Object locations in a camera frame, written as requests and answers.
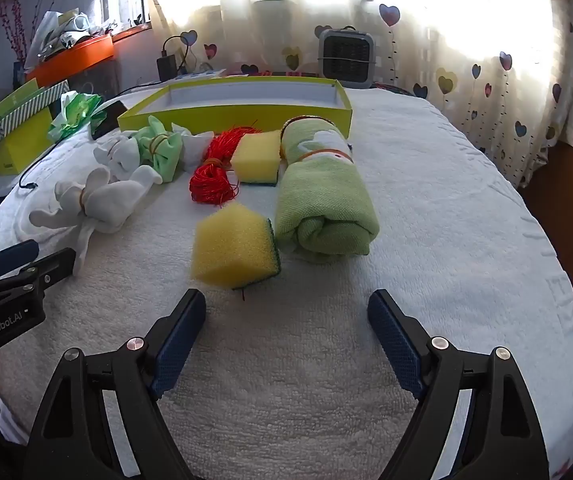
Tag white blue power strip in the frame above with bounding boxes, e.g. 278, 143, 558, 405
174, 69, 224, 81

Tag green towel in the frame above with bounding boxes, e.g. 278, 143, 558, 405
274, 116, 381, 263

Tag red cord bundle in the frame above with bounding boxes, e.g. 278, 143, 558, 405
189, 125, 260, 207

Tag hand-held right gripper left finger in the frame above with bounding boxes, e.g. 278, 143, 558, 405
24, 288, 207, 480

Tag pile of white plastic packets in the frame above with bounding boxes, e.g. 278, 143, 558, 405
26, 9, 112, 58

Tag pink flower branches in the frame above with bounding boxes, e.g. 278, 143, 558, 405
0, 0, 30, 66

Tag small grey fan heater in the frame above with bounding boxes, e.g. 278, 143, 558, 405
317, 26, 376, 90

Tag white terry blanket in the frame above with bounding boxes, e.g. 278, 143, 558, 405
0, 85, 573, 480

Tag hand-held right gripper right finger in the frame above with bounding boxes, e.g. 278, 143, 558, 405
367, 288, 552, 480

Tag black power adapter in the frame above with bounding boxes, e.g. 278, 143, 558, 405
156, 35, 190, 81

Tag yellow-green cardboard box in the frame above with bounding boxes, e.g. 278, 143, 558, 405
117, 76, 353, 140

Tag small white sock bundle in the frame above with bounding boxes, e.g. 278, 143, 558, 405
94, 135, 142, 181

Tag orange box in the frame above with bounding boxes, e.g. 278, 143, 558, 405
25, 35, 116, 88

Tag green tissue packet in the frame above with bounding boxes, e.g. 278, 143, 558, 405
46, 91, 104, 143

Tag green striped box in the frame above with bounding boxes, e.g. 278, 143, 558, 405
0, 80, 70, 177

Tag yellow sponge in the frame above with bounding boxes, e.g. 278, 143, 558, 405
190, 204, 282, 291
230, 130, 283, 185

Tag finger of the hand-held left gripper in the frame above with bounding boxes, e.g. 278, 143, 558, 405
0, 240, 41, 286
0, 247, 77, 307

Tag heart print curtain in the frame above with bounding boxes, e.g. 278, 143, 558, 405
144, 0, 573, 188

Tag black smartphone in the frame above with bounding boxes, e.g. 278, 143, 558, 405
91, 101, 127, 140

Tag large white sock bundle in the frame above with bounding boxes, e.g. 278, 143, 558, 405
29, 166, 164, 276

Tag green cloth bundle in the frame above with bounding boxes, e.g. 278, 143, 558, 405
134, 116, 184, 183

